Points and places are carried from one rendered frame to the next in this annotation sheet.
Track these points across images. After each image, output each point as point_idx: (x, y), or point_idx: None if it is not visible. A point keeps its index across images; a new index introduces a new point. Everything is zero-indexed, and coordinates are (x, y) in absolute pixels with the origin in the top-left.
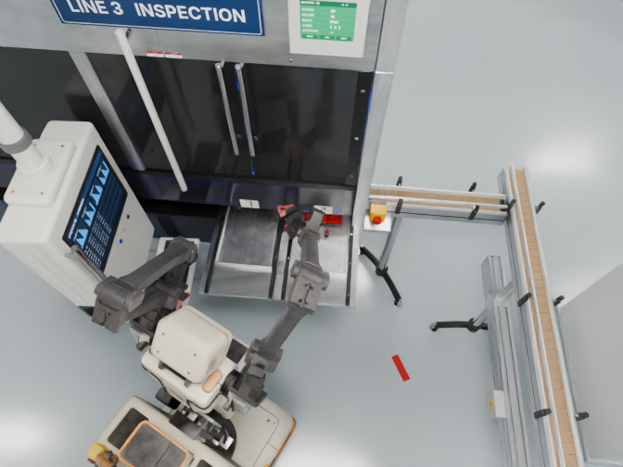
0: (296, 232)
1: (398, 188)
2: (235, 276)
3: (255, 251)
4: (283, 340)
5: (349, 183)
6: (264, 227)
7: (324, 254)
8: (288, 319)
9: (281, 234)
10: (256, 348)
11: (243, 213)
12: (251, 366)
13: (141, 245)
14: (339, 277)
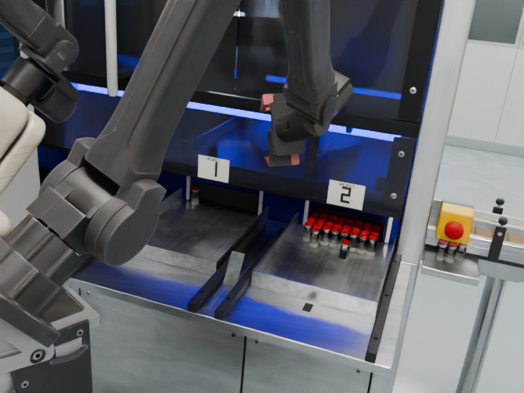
0: (285, 122)
1: (495, 217)
2: (137, 268)
3: (196, 249)
4: (170, 64)
5: (405, 112)
6: (228, 228)
7: (334, 278)
8: None
9: (254, 238)
10: (87, 145)
11: (198, 210)
12: (50, 192)
13: (1, 197)
14: (359, 315)
